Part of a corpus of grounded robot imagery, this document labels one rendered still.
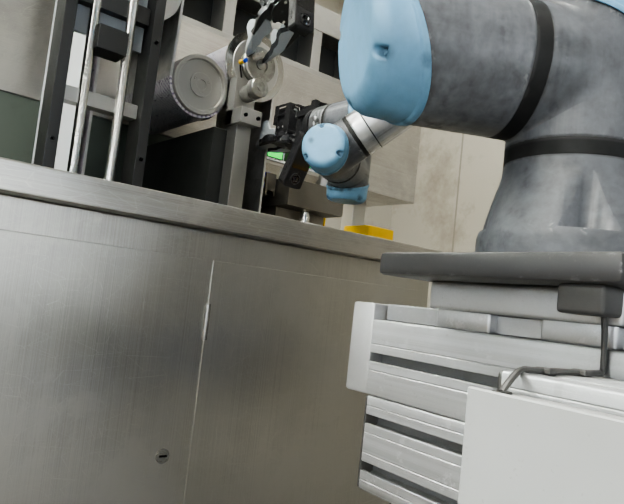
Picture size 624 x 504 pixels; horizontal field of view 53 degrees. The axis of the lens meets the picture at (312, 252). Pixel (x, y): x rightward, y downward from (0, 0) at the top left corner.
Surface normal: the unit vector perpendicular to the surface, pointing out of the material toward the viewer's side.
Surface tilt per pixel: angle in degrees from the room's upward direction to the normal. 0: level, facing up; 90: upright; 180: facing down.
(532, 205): 73
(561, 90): 121
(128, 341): 90
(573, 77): 109
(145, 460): 90
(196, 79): 90
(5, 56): 90
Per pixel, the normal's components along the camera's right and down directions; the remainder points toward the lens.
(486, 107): 0.01, 0.80
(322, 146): -0.30, -0.11
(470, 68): 0.11, 0.40
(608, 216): -0.61, -0.12
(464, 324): -0.82, -0.14
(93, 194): 0.63, 0.00
